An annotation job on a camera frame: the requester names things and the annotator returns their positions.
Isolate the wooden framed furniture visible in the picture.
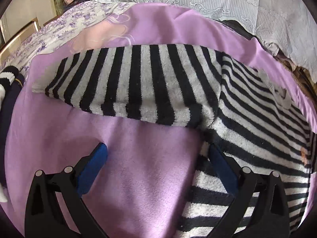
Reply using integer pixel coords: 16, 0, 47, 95
0, 18, 40, 63

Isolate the black white striped sweater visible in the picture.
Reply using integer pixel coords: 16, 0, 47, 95
32, 44, 316, 233

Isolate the white lace cover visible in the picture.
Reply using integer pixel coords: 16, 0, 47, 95
96, 0, 316, 80

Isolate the purple fleece blanket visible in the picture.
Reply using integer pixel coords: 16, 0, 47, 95
2, 3, 316, 237

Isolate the floral lavender bedsheet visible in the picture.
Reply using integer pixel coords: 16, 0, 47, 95
1, 1, 136, 71

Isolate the dark navy striped garment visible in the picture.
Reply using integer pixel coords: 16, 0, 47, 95
1, 66, 25, 187

